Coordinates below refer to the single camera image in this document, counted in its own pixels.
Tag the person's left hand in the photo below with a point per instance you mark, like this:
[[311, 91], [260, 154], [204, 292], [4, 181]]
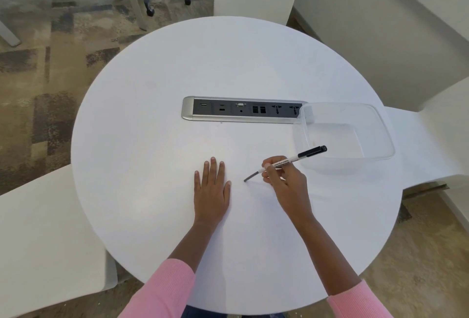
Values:
[[210, 197]]

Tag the person's right hand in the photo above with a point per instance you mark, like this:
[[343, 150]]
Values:
[[291, 193]]

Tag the white marker with black cap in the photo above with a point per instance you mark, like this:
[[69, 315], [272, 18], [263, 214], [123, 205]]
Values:
[[293, 159]]

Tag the old black ink refill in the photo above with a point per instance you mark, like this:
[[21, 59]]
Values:
[[251, 176]]

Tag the person's right forearm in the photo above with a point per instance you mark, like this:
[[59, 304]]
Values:
[[337, 266]]

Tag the person's left forearm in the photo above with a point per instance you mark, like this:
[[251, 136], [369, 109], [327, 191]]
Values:
[[172, 273]]

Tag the clear plastic container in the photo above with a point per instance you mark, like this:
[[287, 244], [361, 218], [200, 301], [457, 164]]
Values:
[[344, 131]]

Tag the silver table socket panel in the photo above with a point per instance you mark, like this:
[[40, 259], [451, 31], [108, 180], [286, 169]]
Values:
[[220, 110]]

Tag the grey desk leg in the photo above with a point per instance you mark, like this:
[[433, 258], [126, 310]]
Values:
[[9, 35]]

